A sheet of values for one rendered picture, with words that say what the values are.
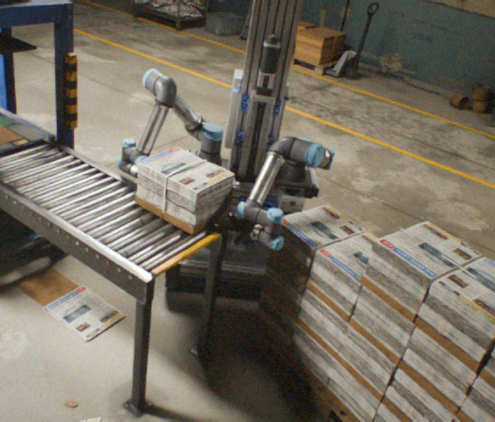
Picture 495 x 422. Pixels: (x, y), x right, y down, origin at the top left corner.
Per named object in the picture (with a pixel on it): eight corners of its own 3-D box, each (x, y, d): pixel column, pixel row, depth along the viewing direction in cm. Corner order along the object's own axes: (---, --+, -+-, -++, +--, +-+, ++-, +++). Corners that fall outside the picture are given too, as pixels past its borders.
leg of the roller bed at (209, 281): (209, 350, 292) (225, 251, 257) (203, 356, 287) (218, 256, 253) (201, 345, 294) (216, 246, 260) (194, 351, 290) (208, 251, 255)
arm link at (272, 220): (258, 209, 238) (254, 229, 244) (281, 217, 235) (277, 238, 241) (265, 202, 245) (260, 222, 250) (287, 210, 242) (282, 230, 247)
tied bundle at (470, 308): (464, 296, 228) (484, 254, 217) (525, 338, 209) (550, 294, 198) (411, 324, 207) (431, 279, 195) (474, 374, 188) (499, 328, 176)
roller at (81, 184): (108, 181, 284) (108, 173, 281) (33, 211, 249) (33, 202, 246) (102, 178, 286) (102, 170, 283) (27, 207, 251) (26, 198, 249)
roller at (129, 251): (189, 226, 259) (192, 219, 256) (118, 266, 224) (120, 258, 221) (182, 220, 261) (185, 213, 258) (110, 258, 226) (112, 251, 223)
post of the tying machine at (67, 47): (76, 235, 365) (75, 3, 286) (67, 240, 358) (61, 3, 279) (69, 229, 369) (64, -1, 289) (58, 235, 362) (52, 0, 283)
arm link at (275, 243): (287, 233, 246) (283, 248, 250) (267, 223, 250) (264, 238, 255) (278, 239, 240) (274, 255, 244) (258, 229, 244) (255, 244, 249)
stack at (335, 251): (297, 317, 326) (329, 202, 284) (454, 462, 252) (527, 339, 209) (248, 338, 304) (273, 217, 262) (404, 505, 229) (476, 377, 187)
